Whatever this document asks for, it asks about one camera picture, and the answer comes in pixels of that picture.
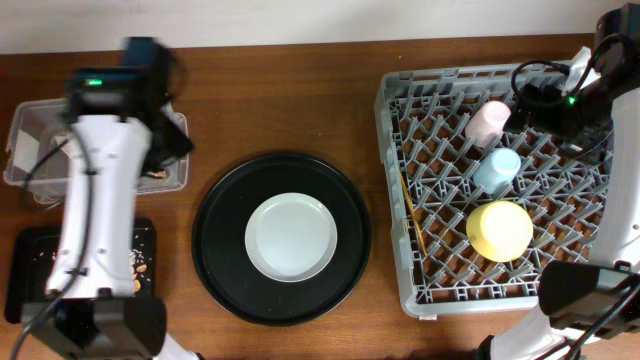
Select round black serving tray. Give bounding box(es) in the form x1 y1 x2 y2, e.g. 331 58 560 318
192 153 371 326

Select yellow small plate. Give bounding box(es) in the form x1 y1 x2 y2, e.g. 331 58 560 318
466 201 533 262

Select grey plastic dishwasher rack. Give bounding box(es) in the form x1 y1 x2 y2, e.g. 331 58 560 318
374 65 609 320

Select grey plate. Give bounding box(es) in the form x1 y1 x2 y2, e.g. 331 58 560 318
244 192 338 283

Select food scraps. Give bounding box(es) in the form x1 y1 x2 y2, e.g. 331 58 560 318
31 225 156 296

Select pink plastic cup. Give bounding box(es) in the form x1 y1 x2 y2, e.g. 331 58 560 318
464 101 511 148

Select wooden chopstick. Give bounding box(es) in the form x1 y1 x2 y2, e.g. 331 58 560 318
399 172 428 256

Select light blue plastic cup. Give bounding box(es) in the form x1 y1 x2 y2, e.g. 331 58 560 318
472 148 521 195

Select black rectangular tray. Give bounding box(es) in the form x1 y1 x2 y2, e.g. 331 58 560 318
4 218 155 324

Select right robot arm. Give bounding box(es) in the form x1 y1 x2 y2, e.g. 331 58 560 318
473 3 639 359

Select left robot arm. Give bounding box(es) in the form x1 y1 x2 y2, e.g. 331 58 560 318
21 37 193 359

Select clear plastic waste bin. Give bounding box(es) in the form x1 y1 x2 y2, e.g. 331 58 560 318
3 98 189 205

